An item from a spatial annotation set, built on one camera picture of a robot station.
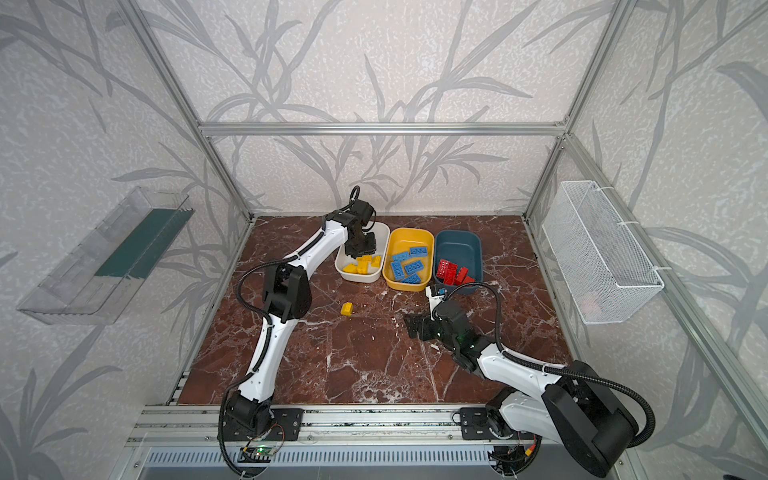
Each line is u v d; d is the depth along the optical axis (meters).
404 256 1.08
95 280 0.64
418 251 1.07
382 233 1.09
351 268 1.01
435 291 0.76
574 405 0.42
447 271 1.02
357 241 0.89
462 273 1.00
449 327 0.66
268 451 0.70
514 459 0.73
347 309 0.93
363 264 1.02
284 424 0.74
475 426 0.72
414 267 1.02
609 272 0.61
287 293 0.63
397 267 0.99
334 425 0.75
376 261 1.02
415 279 0.99
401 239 1.08
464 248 1.09
